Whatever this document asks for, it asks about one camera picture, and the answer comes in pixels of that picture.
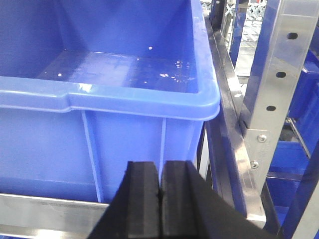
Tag steel shelf upright post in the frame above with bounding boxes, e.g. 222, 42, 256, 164
240, 0, 319, 191

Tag blue plastic bin right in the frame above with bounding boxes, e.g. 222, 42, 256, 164
0, 0, 220, 203

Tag steel shelf front rail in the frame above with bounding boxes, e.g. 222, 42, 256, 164
0, 193, 108, 239

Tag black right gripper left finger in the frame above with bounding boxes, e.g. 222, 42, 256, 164
88, 161, 160, 239

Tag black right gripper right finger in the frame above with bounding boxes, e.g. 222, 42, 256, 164
161, 161, 276, 239

